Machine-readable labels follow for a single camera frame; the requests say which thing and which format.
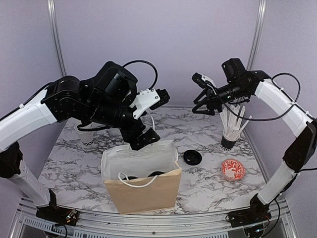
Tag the black coffee cup lid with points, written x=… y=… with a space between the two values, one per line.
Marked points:
x=156 y=173

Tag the black cup holding straws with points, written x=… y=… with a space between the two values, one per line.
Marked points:
x=227 y=143

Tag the red floral bowl right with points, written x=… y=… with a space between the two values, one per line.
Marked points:
x=232 y=169

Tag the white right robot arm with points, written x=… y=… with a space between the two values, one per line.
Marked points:
x=282 y=133

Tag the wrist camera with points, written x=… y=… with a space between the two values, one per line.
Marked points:
x=149 y=99
x=203 y=81

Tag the stack of white cups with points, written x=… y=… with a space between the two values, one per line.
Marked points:
x=86 y=137

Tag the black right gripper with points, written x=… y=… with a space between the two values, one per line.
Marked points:
x=211 y=111

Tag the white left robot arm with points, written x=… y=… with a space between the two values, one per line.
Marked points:
x=55 y=102

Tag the right arm base board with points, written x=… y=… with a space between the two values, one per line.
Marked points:
x=245 y=217

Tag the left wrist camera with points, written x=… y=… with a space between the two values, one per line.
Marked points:
x=149 y=99

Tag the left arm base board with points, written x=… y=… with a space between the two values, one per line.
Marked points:
x=64 y=216

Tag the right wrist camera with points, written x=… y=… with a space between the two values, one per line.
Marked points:
x=203 y=81

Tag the brown paper takeout bag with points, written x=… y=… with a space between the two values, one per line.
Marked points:
x=145 y=194

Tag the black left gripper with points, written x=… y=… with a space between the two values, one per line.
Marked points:
x=145 y=139

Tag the stack of black lids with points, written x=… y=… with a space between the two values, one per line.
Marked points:
x=192 y=157

